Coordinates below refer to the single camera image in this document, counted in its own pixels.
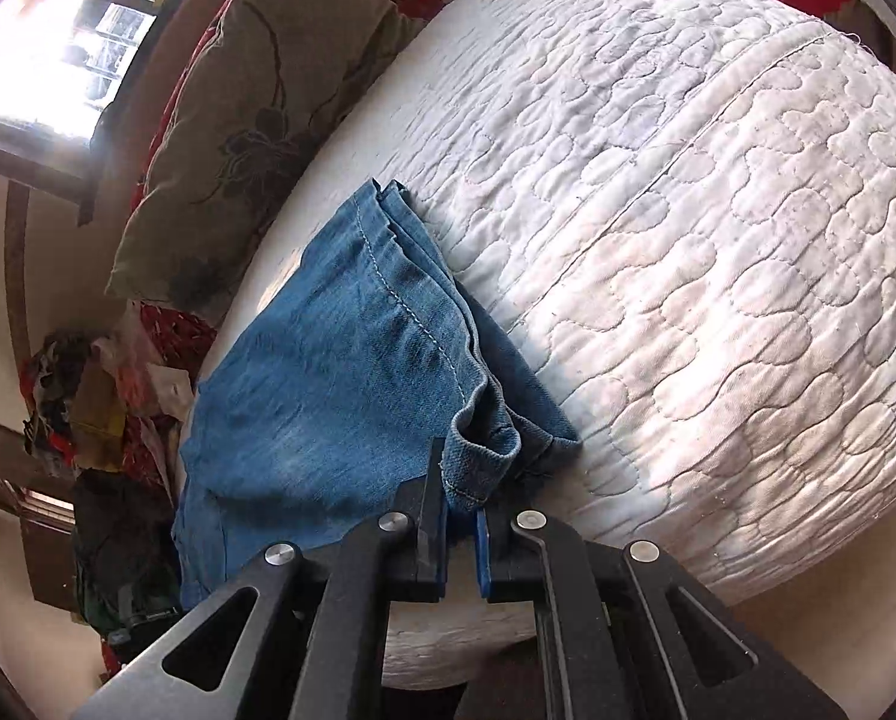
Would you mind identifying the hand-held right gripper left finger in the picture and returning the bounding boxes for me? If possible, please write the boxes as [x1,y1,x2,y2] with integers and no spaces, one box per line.
[71,437,450,720]

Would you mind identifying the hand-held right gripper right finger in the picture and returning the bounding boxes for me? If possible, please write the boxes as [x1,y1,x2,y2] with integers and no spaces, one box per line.
[475,508,848,720]

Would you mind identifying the blue denim pants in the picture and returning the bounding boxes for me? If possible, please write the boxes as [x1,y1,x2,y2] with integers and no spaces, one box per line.
[172,178,585,612]

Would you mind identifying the dark green cloth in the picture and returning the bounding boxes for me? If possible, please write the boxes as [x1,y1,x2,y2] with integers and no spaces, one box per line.
[68,469,186,650]

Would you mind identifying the clear plastic bag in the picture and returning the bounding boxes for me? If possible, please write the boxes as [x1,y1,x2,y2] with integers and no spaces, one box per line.
[91,300,195,482]

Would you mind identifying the white quilted bed cover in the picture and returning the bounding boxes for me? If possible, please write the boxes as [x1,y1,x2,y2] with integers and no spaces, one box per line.
[185,0,896,691]

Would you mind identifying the pile of mixed clothes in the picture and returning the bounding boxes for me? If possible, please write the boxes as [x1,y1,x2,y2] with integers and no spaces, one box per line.
[19,330,128,475]

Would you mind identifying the brown wooden cabinet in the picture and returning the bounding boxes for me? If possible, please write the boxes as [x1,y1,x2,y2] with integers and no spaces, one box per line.
[0,409,77,605]

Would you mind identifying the beige floral pillow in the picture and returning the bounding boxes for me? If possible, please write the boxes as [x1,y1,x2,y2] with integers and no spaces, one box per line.
[104,0,420,316]

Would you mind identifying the window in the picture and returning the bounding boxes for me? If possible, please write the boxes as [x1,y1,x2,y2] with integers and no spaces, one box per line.
[0,0,216,145]

